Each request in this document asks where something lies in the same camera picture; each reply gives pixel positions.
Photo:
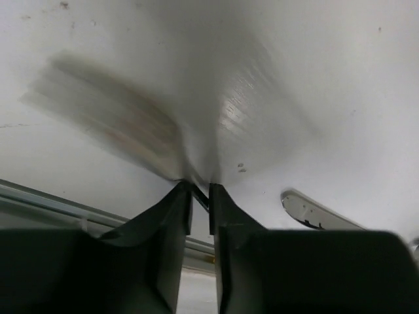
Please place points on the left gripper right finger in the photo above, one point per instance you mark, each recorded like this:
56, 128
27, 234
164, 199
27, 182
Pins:
259, 270

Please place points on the silver knife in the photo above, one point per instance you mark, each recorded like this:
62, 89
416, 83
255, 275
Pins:
314, 215

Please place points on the aluminium frame rail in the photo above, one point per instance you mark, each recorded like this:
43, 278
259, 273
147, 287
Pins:
26, 208

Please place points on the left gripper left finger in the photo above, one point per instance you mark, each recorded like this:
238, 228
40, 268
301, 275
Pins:
134, 268

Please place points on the silver fork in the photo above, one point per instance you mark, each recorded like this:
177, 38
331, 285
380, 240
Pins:
116, 116

